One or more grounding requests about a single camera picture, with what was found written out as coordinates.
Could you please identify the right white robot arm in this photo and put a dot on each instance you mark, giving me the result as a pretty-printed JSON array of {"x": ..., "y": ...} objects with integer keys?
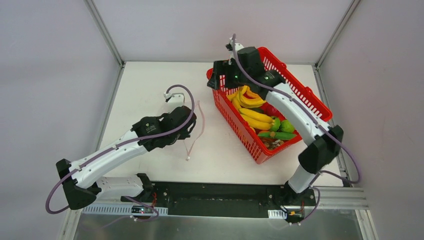
[{"x": 270, "y": 79}]

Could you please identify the red toy apple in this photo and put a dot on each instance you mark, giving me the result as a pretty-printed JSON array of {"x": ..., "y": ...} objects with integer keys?
[{"x": 269, "y": 110}]

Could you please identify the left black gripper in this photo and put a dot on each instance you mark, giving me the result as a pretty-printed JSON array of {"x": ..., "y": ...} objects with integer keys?
[{"x": 189, "y": 124}]

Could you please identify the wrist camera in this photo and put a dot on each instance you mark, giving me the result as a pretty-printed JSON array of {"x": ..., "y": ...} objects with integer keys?
[
  {"x": 234, "y": 46},
  {"x": 174, "y": 100}
]

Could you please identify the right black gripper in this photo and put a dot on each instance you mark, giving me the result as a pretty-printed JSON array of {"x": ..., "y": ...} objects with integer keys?
[{"x": 218, "y": 74}]

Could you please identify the yellow banana bunch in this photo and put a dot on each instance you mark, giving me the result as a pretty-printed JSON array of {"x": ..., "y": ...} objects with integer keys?
[
  {"x": 257, "y": 120},
  {"x": 243, "y": 97}
]

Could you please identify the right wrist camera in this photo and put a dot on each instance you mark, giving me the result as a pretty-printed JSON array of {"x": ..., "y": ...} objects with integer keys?
[{"x": 234, "y": 46}]

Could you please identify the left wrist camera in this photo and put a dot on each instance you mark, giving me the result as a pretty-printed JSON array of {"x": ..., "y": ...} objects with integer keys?
[{"x": 174, "y": 100}]

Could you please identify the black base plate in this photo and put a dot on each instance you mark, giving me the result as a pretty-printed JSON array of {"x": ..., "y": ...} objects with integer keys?
[{"x": 225, "y": 200}]

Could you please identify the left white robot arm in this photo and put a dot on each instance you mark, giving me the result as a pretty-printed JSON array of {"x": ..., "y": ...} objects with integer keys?
[{"x": 84, "y": 180}]

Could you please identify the clear zip top bag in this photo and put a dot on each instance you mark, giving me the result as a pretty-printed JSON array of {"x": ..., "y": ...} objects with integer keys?
[{"x": 197, "y": 132}]

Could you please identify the red plastic basket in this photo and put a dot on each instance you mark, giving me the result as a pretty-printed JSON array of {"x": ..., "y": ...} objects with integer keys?
[{"x": 254, "y": 145}]

